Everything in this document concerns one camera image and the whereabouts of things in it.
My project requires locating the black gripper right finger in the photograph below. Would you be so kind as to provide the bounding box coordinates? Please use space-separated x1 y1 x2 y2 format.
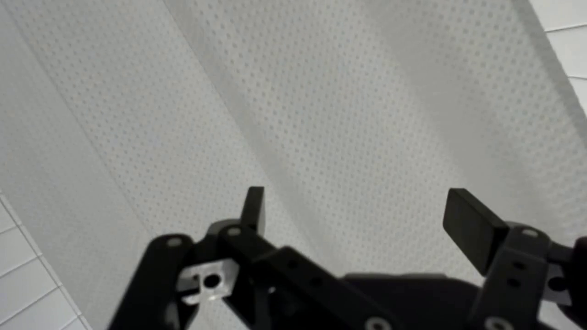
441 187 587 330

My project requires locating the white shower curtain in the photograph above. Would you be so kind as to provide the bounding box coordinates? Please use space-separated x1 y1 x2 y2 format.
0 0 587 330

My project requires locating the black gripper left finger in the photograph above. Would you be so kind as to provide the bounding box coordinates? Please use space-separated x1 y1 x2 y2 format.
106 185 392 330

